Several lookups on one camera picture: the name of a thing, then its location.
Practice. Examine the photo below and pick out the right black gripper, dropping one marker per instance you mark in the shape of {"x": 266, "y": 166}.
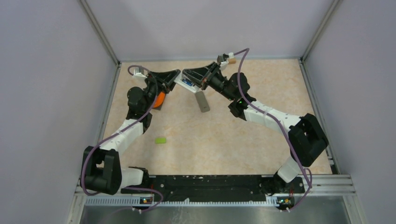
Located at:
{"x": 202, "y": 76}

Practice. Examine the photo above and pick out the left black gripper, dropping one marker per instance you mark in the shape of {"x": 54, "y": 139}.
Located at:
{"x": 164, "y": 80}

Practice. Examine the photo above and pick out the white remote control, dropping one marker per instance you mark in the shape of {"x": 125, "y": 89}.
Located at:
{"x": 202, "y": 101}
{"x": 178, "y": 80}

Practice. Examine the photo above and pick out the blue block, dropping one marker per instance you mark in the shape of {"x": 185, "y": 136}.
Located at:
{"x": 187, "y": 82}

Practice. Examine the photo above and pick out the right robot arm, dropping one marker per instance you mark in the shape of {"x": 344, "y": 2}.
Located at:
{"x": 304, "y": 135}

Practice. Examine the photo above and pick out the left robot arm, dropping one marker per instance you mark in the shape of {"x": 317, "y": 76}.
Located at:
{"x": 101, "y": 169}

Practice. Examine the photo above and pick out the orange tape roll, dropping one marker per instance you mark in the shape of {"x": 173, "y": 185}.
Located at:
{"x": 159, "y": 100}

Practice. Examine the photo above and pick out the tan wooden block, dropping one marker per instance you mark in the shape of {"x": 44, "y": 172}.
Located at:
{"x": 231, "y": 60}

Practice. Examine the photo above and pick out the green block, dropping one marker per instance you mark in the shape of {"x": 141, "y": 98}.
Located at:
{"x": 160, "y": 140}

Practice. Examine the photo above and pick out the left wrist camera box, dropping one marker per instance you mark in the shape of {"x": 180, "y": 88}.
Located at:
{"x": 139, "y": 73}

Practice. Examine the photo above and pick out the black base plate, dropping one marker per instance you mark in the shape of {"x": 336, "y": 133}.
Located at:
{"x": 217, "y": 188}

